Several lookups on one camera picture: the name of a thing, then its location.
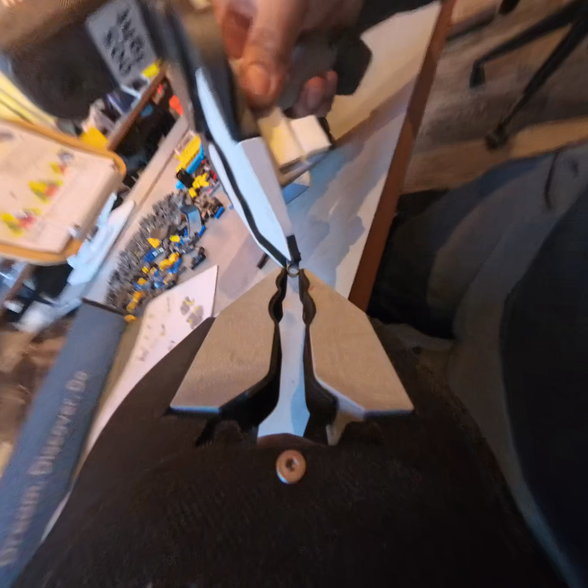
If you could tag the open blue cardboard box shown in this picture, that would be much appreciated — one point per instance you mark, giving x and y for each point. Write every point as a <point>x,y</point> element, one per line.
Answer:
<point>55,413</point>

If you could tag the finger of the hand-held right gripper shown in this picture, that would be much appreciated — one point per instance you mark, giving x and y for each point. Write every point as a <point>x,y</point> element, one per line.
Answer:
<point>216,119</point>
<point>262,183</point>

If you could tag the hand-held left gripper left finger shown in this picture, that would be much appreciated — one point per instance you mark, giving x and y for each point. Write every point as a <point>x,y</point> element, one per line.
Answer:
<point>229,363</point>

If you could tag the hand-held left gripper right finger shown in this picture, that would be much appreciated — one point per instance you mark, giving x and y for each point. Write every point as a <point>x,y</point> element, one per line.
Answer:
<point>353,367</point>

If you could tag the person's right hand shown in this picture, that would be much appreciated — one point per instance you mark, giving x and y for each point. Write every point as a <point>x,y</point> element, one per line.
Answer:
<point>266,46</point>

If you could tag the instruction booklet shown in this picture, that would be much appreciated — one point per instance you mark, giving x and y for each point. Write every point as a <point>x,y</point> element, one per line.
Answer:
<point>174,317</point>

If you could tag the shelf of coloured storage bins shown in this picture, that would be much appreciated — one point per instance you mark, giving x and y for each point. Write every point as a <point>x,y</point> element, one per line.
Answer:
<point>138,110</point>

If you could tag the clipboard with instruction sheet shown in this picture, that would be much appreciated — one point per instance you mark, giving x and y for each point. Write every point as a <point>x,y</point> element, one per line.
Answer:
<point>46,193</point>

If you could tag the pile of loose brick parts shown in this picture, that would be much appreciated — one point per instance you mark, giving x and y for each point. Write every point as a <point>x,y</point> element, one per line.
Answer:
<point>156,257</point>

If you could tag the white clipboard stand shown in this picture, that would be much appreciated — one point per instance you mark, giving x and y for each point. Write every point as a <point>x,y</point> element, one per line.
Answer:
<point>101,243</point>

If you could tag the person's blue trouser leg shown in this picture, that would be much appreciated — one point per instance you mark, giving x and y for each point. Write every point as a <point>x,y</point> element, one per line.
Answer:
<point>459,252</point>

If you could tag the black chair base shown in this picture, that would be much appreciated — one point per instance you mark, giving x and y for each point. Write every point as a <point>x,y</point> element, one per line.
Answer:
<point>528,69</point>

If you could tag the black grey joint brick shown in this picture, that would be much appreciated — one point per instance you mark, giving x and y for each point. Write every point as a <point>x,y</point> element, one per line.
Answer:
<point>198,259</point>

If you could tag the grey double-hole connector brick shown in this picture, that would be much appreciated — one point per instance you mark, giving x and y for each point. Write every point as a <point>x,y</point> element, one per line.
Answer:
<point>294,271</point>

